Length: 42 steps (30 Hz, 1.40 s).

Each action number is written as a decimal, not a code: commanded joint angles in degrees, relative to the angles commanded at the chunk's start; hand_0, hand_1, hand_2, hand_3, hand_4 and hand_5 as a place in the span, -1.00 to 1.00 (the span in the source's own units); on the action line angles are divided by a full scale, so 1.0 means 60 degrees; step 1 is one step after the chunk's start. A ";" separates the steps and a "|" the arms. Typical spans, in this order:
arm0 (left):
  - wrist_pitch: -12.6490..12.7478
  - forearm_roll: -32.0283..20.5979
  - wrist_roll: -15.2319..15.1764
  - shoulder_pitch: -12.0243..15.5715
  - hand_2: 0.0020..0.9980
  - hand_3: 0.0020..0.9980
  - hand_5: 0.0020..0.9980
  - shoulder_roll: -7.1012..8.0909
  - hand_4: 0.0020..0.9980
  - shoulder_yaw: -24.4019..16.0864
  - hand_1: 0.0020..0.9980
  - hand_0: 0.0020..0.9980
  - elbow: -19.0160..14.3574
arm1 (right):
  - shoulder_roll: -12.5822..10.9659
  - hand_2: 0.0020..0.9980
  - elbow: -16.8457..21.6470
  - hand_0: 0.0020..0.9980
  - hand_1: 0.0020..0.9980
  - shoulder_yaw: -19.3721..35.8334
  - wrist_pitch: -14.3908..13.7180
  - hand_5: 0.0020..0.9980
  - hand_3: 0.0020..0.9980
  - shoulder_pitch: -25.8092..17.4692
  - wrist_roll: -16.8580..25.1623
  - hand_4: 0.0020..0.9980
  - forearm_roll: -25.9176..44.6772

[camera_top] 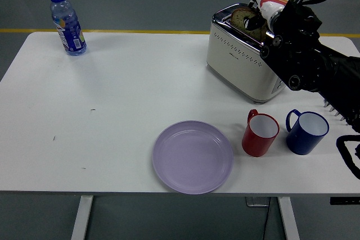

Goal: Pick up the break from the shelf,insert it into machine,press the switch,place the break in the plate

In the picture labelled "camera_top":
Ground clear water bottle blue cap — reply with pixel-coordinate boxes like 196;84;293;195
48;0;87;57

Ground clear plastic bracket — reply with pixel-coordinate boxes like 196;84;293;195
246;196;271;207

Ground purple round plate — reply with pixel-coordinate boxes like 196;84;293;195
152;120;235;195

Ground black cable under table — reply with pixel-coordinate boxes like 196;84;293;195
261;197;271;240

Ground black table control panel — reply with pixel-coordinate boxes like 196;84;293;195
330;196;360;206

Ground brown bread slice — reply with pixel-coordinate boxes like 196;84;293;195
231;8;268;41

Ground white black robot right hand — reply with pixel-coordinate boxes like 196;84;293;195
243;0;290;31

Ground white table leg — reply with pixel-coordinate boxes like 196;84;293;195
70;195;94;240
277;196;301;240

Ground red mug white inside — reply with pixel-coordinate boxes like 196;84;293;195
241;108;281;158

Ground blue mug white inside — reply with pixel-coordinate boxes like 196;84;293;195
285;108;330;156

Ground cream chrome two-slot toaster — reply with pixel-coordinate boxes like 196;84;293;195
206;3;288;105

